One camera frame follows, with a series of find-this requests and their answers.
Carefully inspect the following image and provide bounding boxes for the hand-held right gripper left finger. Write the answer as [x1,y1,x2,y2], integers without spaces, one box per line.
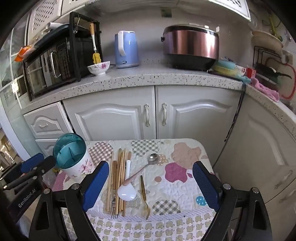
[29,161,110,241]

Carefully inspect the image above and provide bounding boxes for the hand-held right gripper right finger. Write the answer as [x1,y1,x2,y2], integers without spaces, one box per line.
[193,161,273,241]

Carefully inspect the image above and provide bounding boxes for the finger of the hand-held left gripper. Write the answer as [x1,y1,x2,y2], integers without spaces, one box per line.
[0,152,45,183]
[3,156,56,191]

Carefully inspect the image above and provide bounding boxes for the wooden handle metal fork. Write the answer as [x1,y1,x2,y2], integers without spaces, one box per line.
[111,161,120,219]

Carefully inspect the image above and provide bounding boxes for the teal lid floral utensil holder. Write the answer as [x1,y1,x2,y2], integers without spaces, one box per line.
[53,133,94,178]

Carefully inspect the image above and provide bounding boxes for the white ceramic spoon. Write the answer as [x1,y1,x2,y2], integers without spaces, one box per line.
[117,159,137,201]

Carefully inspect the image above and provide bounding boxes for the gold metal fork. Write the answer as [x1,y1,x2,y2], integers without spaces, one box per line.
[140,175,151,219]

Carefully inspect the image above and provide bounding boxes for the white drawer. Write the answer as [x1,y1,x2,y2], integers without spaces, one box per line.
[23,102,74,139]
[35,138,61,161]

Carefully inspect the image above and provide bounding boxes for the patchwork quilted mat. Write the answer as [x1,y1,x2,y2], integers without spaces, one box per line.
[47,138,222,241]

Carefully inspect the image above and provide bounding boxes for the white corner cabinet door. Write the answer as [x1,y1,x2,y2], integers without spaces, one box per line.
[213,95,296,209]

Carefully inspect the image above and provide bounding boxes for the white framed glass door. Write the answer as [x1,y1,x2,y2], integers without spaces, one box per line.
[0,21,30,163]

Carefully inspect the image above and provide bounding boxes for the black microwave oven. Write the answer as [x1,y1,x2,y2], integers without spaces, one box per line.
[22,37,102,98]

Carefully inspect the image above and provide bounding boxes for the orange packet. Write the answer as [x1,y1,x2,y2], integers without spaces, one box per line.
[14,46,32,62]

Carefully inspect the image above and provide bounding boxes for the white floral bowl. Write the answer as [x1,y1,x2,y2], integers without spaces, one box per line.
[87,61,111,76]

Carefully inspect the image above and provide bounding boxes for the blue cleaning cloth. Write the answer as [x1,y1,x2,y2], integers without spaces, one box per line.
[235,74,252,84]

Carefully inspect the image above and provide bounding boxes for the pink cloth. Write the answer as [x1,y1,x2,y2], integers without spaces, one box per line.
[251,77,280,103]

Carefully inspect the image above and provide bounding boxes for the yellow bottle brush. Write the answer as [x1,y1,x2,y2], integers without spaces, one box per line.
[89,23,102,65]

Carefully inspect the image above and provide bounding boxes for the yellow green sponge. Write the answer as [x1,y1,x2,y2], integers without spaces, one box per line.
[212,59,239,76]

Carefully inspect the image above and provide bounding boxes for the black metal microwave rack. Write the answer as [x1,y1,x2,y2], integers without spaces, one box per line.
[25,11,103,102]

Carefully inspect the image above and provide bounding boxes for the speckled stone countertop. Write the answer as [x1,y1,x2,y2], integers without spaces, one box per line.
[21,58,296,135]

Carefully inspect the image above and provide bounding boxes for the black flat tray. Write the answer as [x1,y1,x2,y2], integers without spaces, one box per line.
[32,23,70,49]

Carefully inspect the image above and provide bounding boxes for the red rimmed cutting board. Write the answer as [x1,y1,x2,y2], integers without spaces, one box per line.
[265,55,296,100]

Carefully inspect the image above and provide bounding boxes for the white paper roll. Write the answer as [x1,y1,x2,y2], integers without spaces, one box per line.
[45,22,63,33]

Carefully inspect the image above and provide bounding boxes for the blue electric kettle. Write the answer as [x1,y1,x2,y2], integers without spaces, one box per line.
[114,31,140,69]

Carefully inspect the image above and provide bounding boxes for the rose metallic rice cooker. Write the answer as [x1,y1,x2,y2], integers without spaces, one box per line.
[160,23,220,71]

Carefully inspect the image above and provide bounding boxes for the white perforated side panel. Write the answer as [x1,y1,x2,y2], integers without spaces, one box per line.
[27,0,63,38]

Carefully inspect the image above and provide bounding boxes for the cream stacked bowls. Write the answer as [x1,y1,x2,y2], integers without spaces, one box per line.
[251,30,284,49]

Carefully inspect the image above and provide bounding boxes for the yellow green hanging tool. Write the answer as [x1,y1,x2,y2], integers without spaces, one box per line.
[268,13,282,41]

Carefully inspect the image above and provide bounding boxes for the white perforated upper cabinet door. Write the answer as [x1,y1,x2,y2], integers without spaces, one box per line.
[207,0,252,22]

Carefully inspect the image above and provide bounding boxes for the metal corner cabinet handle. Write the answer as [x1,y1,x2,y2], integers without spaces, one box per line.
[274,170,294,190]

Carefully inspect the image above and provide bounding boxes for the black power cable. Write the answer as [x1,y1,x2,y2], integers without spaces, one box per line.
[224,82,247,143]

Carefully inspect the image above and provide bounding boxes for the black wire dish rack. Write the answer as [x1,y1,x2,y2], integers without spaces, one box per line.
[253,45,284,82]

